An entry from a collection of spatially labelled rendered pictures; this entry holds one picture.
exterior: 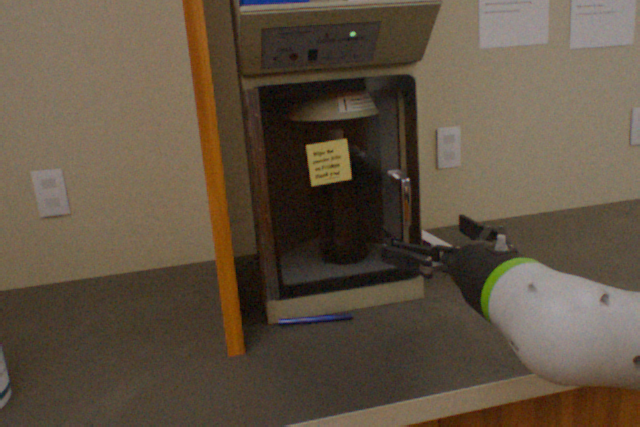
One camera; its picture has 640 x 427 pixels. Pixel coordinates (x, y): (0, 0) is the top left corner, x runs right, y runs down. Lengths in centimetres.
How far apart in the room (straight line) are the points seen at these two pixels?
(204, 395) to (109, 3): 91
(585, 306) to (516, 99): 111
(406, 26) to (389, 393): 57
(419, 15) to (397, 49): 7
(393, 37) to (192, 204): 73
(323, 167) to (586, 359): 56
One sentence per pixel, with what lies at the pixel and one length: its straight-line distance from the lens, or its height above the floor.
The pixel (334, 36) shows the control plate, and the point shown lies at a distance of 88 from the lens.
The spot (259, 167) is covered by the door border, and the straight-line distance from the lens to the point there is 94.
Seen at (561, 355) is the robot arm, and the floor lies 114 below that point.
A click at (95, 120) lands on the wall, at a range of 139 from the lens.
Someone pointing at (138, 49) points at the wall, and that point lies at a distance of 137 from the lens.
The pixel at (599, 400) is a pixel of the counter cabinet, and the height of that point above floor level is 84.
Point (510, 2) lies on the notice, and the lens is 159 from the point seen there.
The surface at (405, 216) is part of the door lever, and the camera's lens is 97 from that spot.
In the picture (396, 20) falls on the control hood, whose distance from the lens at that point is 89.
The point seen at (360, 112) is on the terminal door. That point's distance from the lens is 96.
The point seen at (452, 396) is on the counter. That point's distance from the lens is 85.
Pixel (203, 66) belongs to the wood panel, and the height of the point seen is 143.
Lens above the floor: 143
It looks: 14 degrees down
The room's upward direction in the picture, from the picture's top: 4 degrees counter-clockwise
